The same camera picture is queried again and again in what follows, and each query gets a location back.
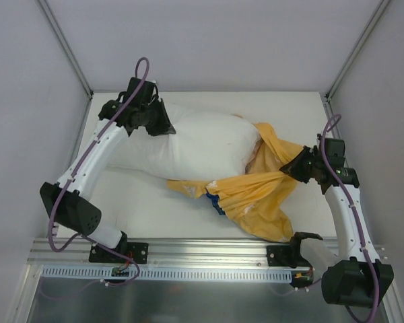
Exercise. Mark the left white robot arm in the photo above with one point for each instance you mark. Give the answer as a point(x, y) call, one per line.
point(67, 201)

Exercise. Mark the blue tag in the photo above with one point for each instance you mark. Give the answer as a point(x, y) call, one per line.
point(215, 203)

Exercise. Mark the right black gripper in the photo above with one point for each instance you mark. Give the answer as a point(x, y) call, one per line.
point(303, 165)

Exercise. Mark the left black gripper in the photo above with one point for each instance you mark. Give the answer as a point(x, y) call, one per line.
point(158, 118)

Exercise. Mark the white pillow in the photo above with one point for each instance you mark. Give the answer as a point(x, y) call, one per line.
point(206, 146)

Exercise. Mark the white slotted cable duct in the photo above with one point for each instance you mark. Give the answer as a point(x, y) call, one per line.
point(169, 274)

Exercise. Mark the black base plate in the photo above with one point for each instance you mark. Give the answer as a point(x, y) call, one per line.
point(138, 251)
point(282, 255)

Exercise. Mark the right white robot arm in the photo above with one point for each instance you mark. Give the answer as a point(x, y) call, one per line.
point(355, 276)

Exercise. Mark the right aluminium frame post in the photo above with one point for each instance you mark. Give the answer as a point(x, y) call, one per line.
point(365, 34)

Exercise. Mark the yellow Mickey Mouse pillowcase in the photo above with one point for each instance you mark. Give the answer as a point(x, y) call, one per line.
point(253, 201)

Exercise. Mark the aluminium mounting rail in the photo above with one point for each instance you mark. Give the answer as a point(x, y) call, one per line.
point(168, 253)

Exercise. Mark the left aluminium frame post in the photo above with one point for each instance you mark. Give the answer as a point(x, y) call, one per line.
point(59, 35)

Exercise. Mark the aluminium frame post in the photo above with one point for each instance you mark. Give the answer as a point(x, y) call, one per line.
point(59, 35)
point(365, 34)

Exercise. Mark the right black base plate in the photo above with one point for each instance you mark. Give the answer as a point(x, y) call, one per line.
point(282, 255)

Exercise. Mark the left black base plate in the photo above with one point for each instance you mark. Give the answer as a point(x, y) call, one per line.
point(138, 251)

